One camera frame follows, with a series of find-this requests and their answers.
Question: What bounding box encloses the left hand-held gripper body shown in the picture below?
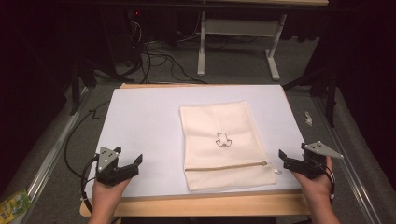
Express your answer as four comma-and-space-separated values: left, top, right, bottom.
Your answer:
94, 146, 140, 187

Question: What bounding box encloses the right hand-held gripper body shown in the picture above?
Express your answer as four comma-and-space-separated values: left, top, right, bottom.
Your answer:
286, 140, 345, 180

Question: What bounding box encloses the cream zippered fabric pouch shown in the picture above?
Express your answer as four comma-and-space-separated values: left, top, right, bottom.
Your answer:
179, 100, 277, 192

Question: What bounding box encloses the person's left hand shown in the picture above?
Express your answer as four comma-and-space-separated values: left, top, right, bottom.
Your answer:
92, 177, 132, 216

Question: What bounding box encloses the person's right hand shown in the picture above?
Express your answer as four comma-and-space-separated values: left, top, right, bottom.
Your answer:
292, 155, 335, 206

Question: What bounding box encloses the white table mat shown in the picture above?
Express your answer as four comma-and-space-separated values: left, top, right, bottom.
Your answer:
84, 84, 306, 199

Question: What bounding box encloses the black metal stand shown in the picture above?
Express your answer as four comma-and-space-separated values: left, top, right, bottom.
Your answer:
68, 55, 125, 117
281, 66, 340, 129

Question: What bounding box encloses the green and yellow packet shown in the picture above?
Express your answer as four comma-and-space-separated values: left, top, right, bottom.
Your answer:
0, 188, 34, 224

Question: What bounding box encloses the black cable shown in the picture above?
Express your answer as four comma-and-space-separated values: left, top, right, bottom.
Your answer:
79, 155, 101, 216
64, 98, 112, 180

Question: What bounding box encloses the aluminium floor rail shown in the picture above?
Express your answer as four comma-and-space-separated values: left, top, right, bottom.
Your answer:
18, 87, 94, 224
311, 92, 382, 224

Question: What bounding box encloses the bundle of black cables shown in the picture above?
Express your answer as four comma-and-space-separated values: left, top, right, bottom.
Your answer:
124, 8, 208, 85

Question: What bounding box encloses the white metal desk frame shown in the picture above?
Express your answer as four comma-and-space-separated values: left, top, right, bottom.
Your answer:
196, 10, 288, 82

